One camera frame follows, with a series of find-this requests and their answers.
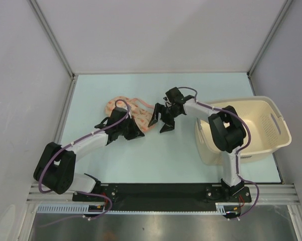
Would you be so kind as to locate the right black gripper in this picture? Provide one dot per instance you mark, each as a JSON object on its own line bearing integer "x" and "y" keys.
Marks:
{"x": 169, "y": 125}

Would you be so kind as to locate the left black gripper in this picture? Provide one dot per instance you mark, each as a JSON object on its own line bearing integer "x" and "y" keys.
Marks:
{"x": 136, "y": 132}

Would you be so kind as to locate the pink floral laundry bag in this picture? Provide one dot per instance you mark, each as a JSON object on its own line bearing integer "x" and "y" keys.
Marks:
{"x": 139, "y": 110}

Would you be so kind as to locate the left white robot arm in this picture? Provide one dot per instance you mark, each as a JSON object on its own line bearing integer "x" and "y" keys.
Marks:
{"x": 55, "y": 170}

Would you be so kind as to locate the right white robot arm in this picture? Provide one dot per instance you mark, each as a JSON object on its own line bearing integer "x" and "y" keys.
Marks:
{"x": 227, "y": 129}

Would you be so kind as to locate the cream plastic laundry basket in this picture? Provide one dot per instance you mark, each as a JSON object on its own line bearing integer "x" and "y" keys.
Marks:
{"x": 269, "y": 131}

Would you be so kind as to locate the aluminium frame rail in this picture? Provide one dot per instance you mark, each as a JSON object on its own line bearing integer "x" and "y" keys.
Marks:
{"x": 35, "y": 196}

